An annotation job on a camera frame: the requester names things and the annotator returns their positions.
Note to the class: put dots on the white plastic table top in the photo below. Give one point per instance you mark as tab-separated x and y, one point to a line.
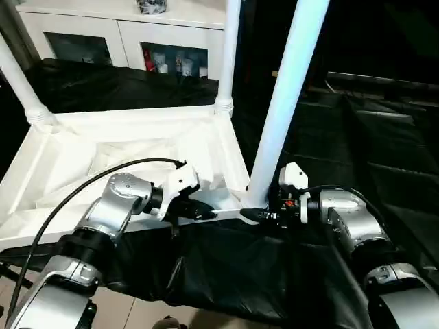
103	144

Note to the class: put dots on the white plastic table leg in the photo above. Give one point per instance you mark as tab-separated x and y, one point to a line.
228	55
288	89
24	82

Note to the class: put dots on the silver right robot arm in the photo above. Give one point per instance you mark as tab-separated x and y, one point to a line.
357	223

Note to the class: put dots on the black mat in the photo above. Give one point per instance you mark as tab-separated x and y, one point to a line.
384	171

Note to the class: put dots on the black robot left foot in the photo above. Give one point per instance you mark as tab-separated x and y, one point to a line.
170	323

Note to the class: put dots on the large black furniture piece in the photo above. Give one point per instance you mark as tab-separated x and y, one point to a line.
370	31

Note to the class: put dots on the white cabinet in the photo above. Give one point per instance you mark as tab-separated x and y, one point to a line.
103	27

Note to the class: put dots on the dark glass bowl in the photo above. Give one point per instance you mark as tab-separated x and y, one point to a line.
151	5

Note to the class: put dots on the grey curtain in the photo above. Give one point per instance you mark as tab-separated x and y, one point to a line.
15	31

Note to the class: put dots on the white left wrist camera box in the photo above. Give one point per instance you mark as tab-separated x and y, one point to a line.
180	181

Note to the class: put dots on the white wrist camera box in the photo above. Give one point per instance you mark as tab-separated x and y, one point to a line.
293	178
180	181

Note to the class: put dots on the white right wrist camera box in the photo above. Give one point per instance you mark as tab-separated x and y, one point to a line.
293	178

